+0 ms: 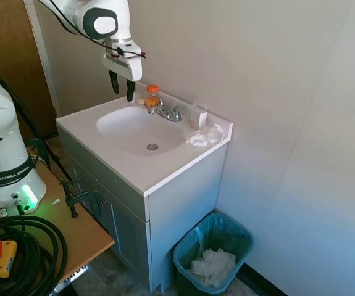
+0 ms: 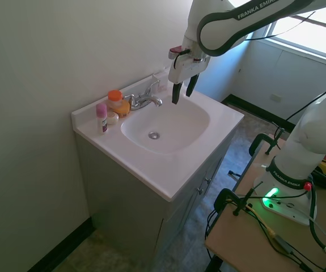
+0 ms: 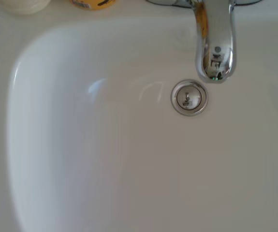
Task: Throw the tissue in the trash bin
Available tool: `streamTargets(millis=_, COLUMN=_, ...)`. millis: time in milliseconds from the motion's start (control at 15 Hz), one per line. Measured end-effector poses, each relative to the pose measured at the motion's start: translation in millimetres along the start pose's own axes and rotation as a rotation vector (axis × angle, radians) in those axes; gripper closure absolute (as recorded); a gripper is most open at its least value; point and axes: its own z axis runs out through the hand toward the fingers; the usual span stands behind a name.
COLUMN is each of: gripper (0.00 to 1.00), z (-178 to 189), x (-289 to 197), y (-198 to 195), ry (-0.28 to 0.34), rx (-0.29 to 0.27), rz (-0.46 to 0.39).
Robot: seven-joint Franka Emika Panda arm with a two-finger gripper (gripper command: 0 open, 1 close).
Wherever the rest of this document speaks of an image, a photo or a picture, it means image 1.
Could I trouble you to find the white cardboard box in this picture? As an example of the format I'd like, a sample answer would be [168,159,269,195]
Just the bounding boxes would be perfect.
[186,104,208,130]

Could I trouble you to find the white tissue pile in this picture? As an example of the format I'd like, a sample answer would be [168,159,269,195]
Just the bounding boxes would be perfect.
[190,248,237,289]

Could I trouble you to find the black metal C-clamp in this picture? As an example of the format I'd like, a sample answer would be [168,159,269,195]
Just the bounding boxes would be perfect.
[59,179,102,218]
[25,138,53,167]

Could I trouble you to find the grey vanity cabinet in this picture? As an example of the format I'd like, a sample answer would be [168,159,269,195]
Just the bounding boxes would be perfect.
[56,126,228,294]

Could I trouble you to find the black tripod leg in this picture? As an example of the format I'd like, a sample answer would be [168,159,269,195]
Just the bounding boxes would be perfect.
[0,49,73,183]

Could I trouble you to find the brown wooden door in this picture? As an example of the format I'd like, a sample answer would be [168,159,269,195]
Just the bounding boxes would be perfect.
[0,0,57,136]

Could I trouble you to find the wooden work table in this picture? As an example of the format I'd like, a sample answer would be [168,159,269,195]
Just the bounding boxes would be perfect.
[0,160,115,296]

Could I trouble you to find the black baseboard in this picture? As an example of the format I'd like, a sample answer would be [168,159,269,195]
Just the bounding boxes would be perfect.
[235,263,289,296]

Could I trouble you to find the coiled black cables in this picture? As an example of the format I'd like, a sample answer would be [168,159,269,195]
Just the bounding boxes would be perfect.
[0,184,69,296]

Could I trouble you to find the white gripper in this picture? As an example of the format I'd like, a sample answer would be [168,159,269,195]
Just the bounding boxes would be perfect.
[101,52,143,103]

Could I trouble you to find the white vanity sink top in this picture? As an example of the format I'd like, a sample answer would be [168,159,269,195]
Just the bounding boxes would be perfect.
[55,89,233,197]

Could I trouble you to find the chrome two-handle faucet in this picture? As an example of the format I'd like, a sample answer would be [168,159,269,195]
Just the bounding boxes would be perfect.
[148,97,188,123]

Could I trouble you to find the teal plastic trash bin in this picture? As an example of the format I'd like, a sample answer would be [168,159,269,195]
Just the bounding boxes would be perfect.
[173,213,254,296]

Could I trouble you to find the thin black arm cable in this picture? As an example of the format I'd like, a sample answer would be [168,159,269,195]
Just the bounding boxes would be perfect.
[46,0,107,49]

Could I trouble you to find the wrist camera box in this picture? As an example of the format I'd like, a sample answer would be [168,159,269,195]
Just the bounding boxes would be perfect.
[104,39,148,60]

